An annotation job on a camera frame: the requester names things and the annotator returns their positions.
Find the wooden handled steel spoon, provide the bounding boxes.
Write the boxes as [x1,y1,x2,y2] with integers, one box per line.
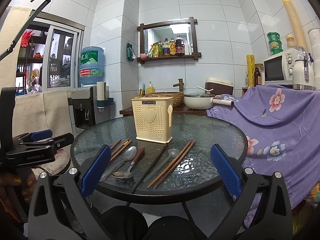
[112,146,145,179]

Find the brown wooden chopstick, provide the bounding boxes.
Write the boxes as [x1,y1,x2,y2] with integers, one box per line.
[151,140,196,189]
[147,140,195,189]

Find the grey soup spoon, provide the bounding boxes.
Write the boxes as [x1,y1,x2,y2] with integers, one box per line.
[143,148,180,183]

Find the cream plastic utensil holder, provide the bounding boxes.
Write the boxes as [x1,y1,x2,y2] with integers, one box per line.
[131,97,173,144]

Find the left hand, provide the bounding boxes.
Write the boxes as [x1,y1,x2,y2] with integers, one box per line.
[1,167,36,223]

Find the beige cloth cover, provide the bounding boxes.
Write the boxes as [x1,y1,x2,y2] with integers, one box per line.
[1,7,72,137]

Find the dog print cushion stool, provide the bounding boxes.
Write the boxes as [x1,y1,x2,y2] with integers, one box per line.
[32,149,71,179]

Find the round glass table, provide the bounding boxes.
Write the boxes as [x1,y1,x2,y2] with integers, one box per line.
[71,114,248,205]

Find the water dispenser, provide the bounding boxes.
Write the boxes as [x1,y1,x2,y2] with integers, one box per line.
[68,86,113,137]

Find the paper cup holder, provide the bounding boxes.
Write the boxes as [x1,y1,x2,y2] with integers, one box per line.
[97,82,114,112]

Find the purple floral cloth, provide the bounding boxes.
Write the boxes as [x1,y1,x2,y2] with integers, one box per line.
[206,84,320,229]

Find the white pan with lid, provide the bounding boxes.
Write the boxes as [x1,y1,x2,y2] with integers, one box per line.
[184,93,234,110]

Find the blue water bottle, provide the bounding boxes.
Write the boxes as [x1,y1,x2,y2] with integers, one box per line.
[78,47,105,86]

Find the brown white rice cooker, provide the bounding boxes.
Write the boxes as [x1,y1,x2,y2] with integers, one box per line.
[204,77,234,95]

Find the woven basin sink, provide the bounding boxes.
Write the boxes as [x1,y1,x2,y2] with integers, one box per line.
[145,92,184,108]

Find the brown glass bottle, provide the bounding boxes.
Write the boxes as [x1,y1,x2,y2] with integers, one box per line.
[254,67,261,86]

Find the brass faucet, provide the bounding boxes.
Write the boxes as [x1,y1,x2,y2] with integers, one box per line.
[172,78,184,92]

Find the yellow soap bottle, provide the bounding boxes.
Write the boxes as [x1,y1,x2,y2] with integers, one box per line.
[145,81,155,94]

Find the white microwave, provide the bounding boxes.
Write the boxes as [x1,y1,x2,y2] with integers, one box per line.
[263,48,303,86]

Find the green hanging packet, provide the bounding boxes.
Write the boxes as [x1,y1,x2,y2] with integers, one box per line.
[126,42,136,62]

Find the yellow roll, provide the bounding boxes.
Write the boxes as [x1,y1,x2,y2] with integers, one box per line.
[246,54,255,87]

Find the white kettle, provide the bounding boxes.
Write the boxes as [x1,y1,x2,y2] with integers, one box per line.
[293,46,315,90]

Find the dark soy sauce bottle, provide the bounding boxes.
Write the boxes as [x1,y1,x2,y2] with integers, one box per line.
[175,35,185,56]

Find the purple label bottle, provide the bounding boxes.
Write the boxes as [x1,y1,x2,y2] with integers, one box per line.
[163,38,170,57]

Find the orange oil bottle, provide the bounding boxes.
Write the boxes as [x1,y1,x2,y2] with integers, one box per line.
[169,37,176,56]

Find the green stacked cups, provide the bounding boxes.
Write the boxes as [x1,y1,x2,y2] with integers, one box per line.
[267,32,283,55]

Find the wooden framed shelf mirror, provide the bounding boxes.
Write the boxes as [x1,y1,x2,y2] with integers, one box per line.
[137,17,202,64]

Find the tall cream tube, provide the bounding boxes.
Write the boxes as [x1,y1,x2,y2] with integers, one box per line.
[282,0,308,51]

